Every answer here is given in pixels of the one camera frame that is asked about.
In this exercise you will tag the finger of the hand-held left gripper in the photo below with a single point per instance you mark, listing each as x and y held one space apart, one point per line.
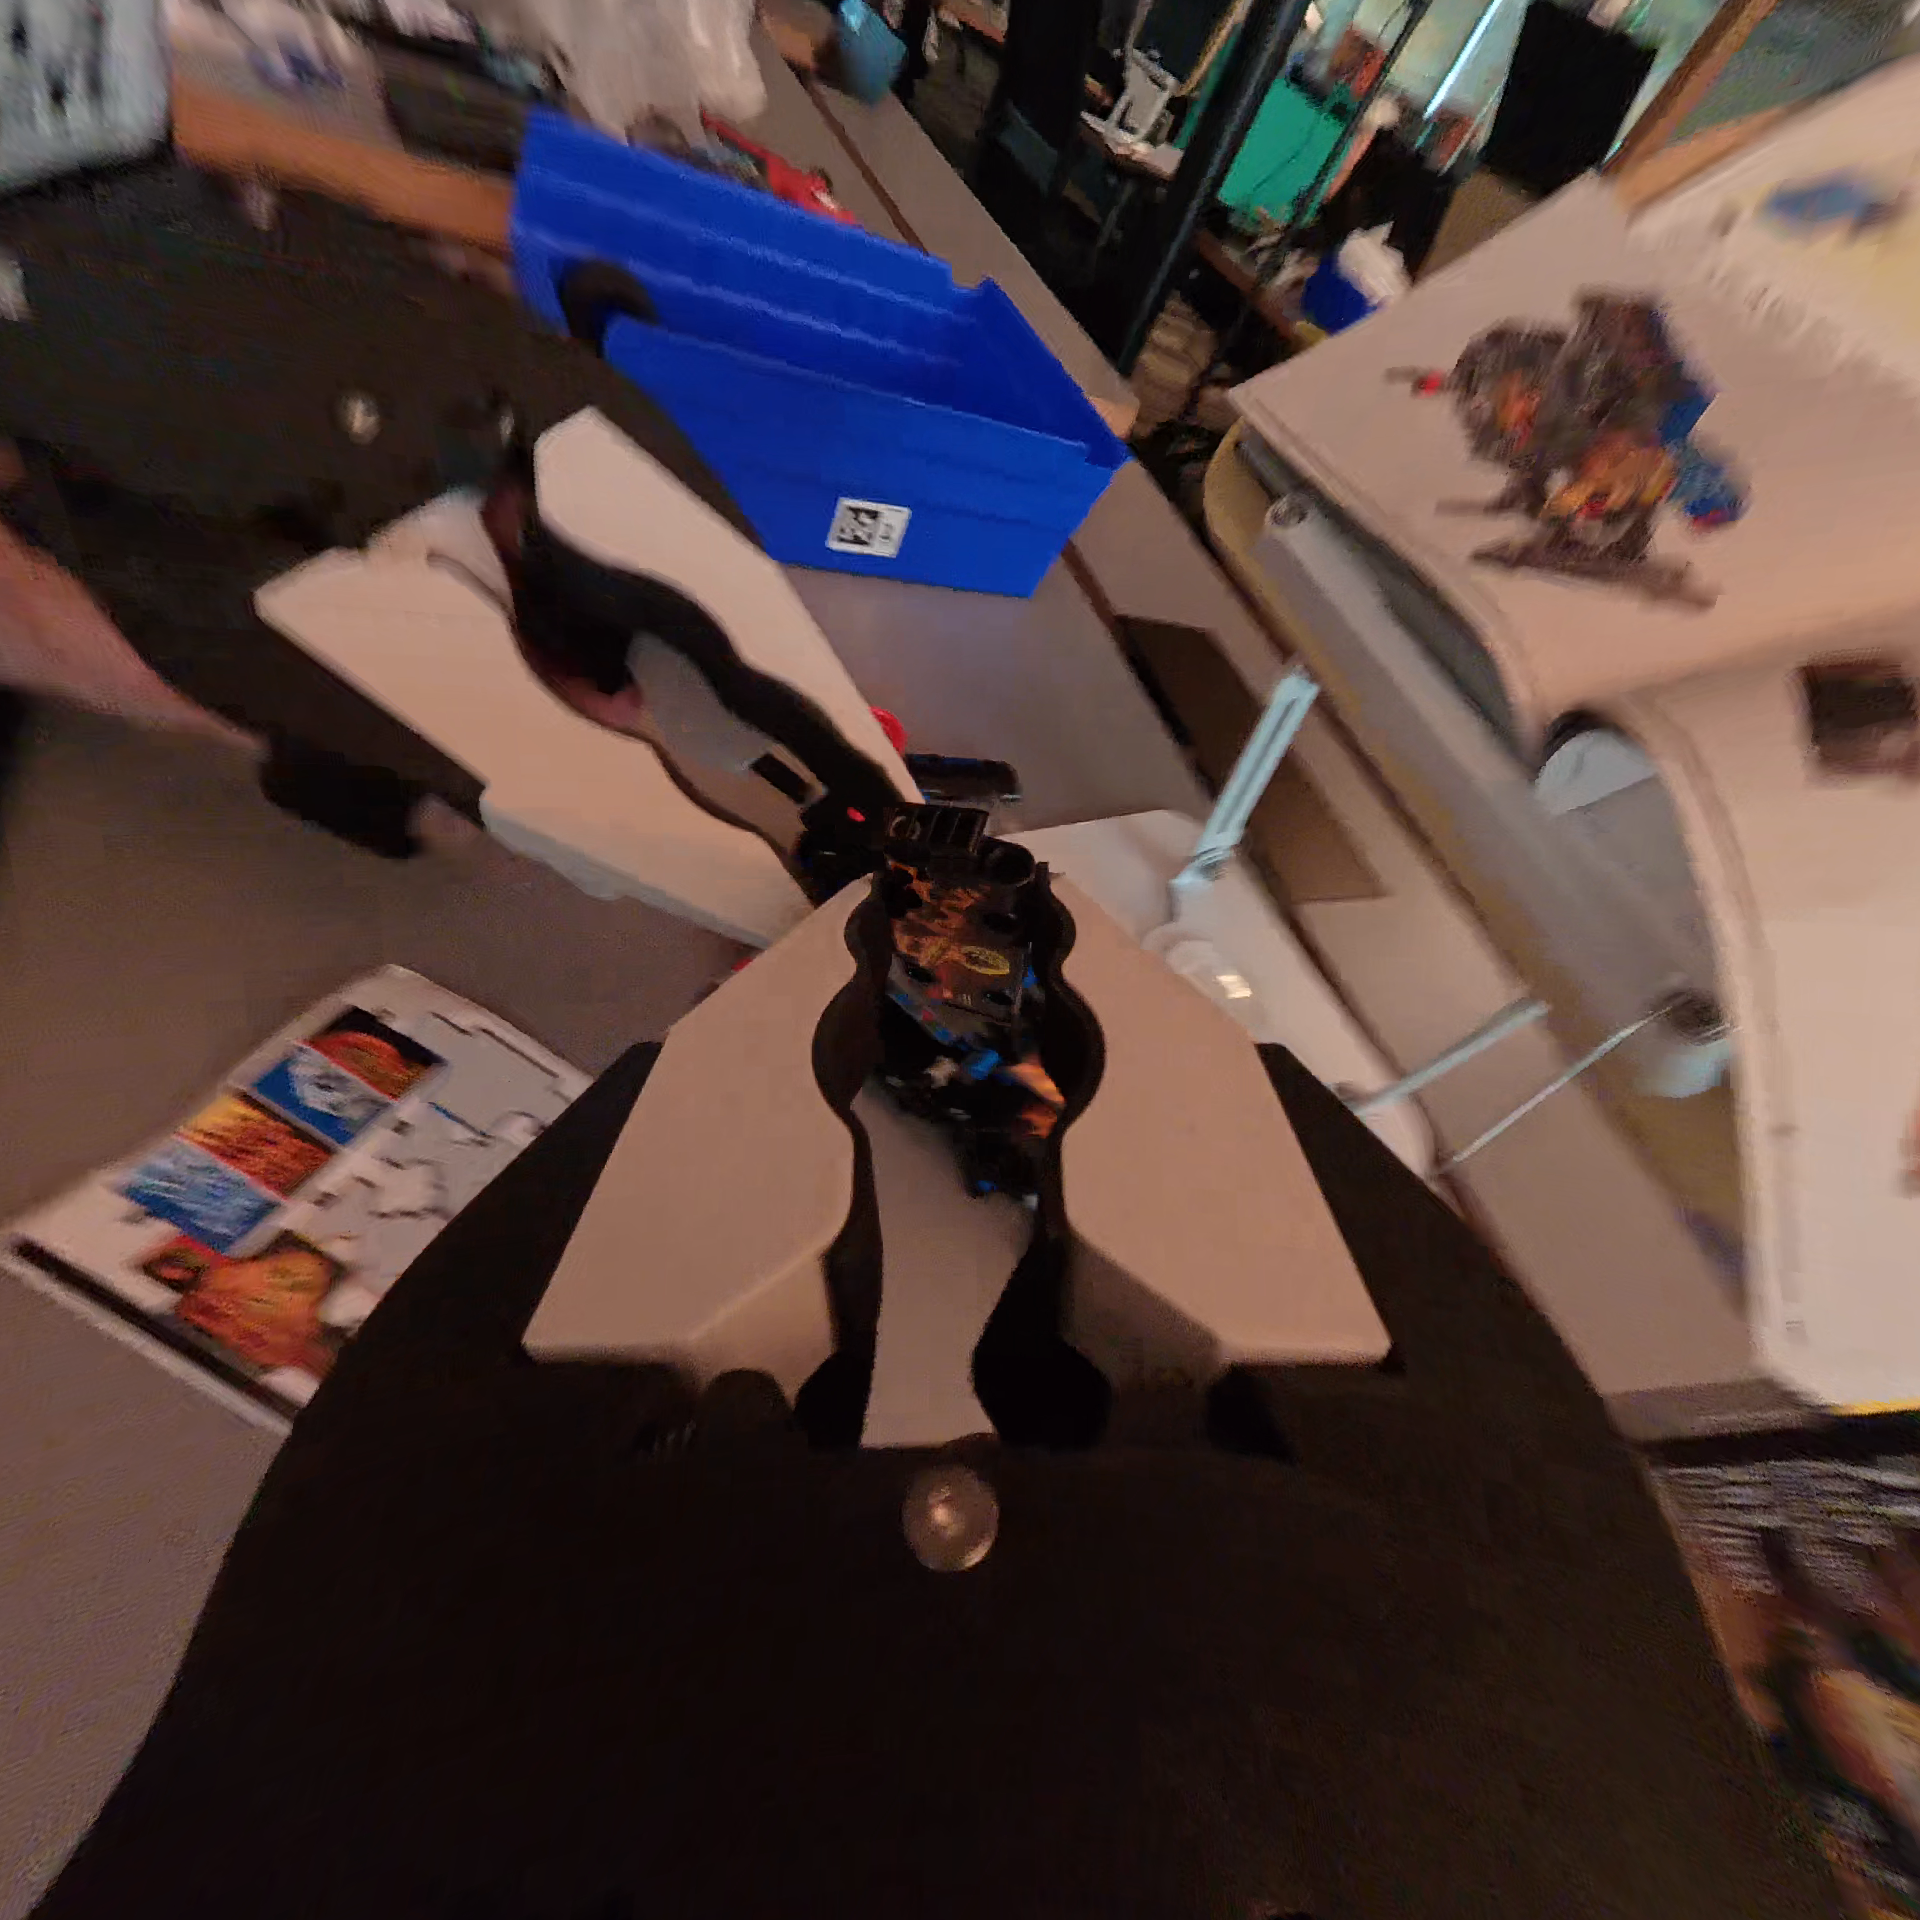
450 674
674 524

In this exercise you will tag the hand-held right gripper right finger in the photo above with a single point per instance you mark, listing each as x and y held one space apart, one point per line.
1213 1201

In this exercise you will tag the black flame sticker brick panel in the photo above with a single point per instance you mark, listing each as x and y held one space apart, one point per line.
960 961

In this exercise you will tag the blue black toy brick truck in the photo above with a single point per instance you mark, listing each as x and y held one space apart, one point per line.
915 796

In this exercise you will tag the instruction booklet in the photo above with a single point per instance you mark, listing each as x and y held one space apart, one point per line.
1576 451

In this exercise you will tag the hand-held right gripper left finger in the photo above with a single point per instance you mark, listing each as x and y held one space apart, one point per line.
690 1201

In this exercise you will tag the clear plastic bag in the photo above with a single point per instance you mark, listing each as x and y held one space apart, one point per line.
661 52

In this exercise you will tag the black metal pole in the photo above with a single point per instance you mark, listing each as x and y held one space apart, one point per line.
1201 181

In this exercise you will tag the person's left hand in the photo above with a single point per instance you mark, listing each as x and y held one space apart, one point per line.
76 628

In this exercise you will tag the brick set box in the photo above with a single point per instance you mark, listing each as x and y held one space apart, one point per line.
1828 1680

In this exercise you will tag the sticker sheet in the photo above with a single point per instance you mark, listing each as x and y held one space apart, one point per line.
270 1201

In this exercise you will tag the blue storage bin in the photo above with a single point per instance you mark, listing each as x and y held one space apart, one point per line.
840 389

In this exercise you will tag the light blue cup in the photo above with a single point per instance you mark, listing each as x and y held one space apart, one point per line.
868 41

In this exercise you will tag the white book stand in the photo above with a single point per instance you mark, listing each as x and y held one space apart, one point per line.
1425 704

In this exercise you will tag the red wheel rim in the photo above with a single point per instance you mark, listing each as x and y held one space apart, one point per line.
886 726

